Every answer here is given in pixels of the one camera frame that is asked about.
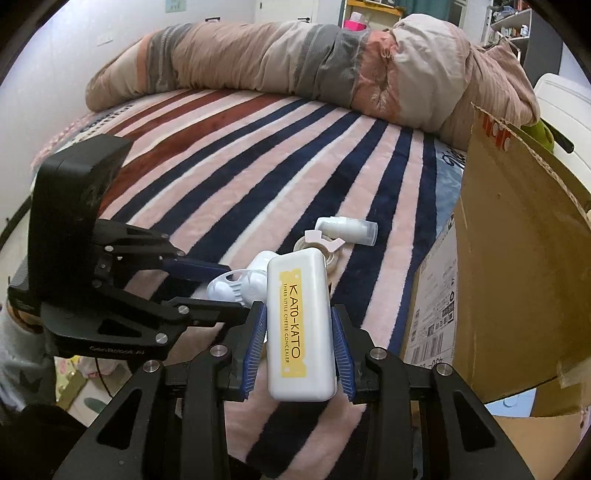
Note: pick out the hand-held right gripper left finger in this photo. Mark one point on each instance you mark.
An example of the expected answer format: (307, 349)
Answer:
(253, 355)

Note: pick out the yellow wooden shelf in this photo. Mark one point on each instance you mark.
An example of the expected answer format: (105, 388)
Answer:
(369, 9)

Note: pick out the pink box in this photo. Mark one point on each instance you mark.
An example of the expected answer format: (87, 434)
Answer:
(356, 22)

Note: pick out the white wall socket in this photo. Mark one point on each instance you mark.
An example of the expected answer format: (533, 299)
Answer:
(104, 41)

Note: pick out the green plastic item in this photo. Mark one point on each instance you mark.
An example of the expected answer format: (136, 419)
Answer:
(541, 133)

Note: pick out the striped fleece blanket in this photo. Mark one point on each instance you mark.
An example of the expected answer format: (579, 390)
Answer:
(258, 152)

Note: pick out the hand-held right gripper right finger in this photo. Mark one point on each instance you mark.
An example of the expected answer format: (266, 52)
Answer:
(340, 355)

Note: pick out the white chair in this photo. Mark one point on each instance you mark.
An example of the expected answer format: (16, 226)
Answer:
(561, 97)

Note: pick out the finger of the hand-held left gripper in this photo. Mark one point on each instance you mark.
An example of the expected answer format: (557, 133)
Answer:
(207, 316)
(194, 270)

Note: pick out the white case with yellow label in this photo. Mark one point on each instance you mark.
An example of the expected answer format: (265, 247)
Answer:
(300, 323)

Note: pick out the patterned play mat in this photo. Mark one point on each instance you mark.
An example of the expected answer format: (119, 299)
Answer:
(78, 387)

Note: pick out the rolled beige and grey quilt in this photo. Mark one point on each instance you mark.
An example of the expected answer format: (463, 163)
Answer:
(286, 60)

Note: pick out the small white bottle clear cap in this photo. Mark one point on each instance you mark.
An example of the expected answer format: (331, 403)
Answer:
(348, 228)

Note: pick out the blue printed bedsheet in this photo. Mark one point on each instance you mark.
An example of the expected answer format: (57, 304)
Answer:
(450, 184)

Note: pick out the white shelf with items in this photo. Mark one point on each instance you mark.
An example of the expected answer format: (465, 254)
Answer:
(508, 23)

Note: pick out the brown cardboard box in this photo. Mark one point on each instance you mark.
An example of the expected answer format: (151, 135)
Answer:
(508, 277)

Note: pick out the dark cloth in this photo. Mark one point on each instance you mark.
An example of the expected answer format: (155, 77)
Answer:
(32, 443)

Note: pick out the white round plastic bottle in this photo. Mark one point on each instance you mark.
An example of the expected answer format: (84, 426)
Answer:
(240, 286)

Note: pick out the person's left forearm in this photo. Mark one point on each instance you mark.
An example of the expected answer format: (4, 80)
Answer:
(18, 360)

